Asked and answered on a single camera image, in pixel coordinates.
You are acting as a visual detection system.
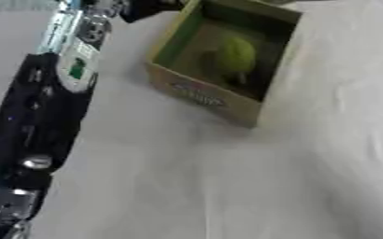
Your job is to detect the tan cardboard box green inside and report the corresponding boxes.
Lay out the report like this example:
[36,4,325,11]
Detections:
[144,0,305,129]

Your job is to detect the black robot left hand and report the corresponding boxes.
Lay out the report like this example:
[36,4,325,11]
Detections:
[118,0,193,24]

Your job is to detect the green toy fruit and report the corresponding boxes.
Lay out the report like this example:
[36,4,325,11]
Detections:
[199,35,259,85]

